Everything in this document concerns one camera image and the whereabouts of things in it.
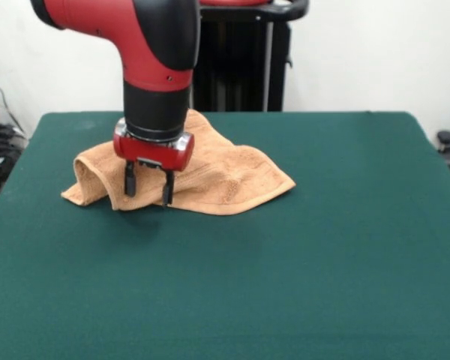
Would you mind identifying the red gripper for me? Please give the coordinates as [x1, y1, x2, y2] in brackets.
[112, 118, 196, 209]

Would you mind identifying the tan terry towel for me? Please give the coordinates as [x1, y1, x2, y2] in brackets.
[61, 108, 297, 218]

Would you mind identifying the dark green table cloth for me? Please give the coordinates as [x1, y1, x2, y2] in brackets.
[0, 111, 450, 360]

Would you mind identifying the black cable bundle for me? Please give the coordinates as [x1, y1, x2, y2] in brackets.
[0, 122, 29, 166]

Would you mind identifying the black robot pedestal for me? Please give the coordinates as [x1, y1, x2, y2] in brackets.
[190, 0, 311, 113]

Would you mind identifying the grey cable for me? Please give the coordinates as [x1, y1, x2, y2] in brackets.
[0, 69, 26, 134]

